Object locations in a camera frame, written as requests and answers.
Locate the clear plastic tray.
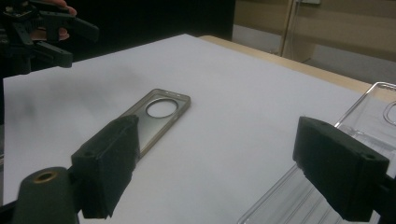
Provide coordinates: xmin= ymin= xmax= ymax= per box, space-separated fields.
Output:
xmin=236 ymin=81 xmax=396 ymax=224

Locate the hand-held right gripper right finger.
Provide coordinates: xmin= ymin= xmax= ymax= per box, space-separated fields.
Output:
xmin=291 ymin=116 xmax=390 ymax=223

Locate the light wooden shelf unit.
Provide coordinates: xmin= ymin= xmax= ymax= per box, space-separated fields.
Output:
xmin=233 ymin=0 xmax=396 ymax=62

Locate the white board sheet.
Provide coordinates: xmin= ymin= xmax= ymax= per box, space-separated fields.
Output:
xmin=2 ymin=33 xmax=396 ymax=224

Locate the dark curtain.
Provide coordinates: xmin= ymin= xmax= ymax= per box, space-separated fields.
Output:
xmin=0 ymin=0 xmax=236 ymax=80

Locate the grey translucent phone case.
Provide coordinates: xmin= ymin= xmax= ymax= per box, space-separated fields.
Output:
xmin=120 ymin=88 xmax=191 ymax=160

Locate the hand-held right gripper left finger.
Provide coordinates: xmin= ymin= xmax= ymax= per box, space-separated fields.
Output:
xmin=70 ymin=114 xmax=141 ymax=219

